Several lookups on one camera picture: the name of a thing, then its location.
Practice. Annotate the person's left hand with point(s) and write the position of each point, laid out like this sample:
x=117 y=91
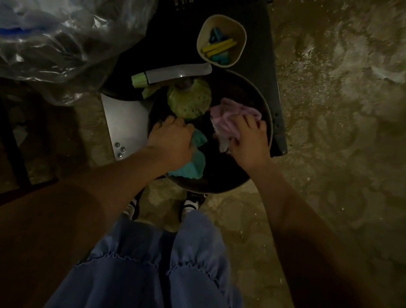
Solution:
x=170 y=143

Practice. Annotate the person's right hand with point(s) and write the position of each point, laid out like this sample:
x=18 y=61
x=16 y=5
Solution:
x=252 y=144

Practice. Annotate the teal cleaning cloth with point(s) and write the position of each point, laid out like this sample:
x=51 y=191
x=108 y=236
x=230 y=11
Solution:
x=195 y=162

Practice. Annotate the pink cleaning cloth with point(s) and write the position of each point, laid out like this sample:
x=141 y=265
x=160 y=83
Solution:
x=224 y=117

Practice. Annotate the yellow green spray bottle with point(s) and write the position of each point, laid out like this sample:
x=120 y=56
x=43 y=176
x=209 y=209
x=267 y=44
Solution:
x=186 y=92

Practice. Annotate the trash bin with clear bag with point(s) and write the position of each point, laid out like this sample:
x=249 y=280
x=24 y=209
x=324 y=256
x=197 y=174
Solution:
x=50 y=5

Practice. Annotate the person's right forearm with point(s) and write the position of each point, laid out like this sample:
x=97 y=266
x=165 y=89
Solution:
x=330 y=272

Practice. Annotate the person's left forearm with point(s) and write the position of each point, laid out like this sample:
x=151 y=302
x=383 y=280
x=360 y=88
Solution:
x=37 y=233

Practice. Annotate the person's black shoe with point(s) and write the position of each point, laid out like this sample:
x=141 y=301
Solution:
x=191 y=205
x=133 y=206

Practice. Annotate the person's blue trousers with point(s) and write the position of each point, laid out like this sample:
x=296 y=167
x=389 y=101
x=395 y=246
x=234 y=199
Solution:
x=159 y=283

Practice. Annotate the black round basin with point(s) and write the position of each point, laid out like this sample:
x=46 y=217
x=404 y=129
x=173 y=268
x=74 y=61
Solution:
x=223 y=170

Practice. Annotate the black low cabinet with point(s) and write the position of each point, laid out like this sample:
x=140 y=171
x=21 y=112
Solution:
x=262 y=46

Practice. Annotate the small yellow green cup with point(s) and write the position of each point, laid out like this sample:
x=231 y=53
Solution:
x=222 y=40

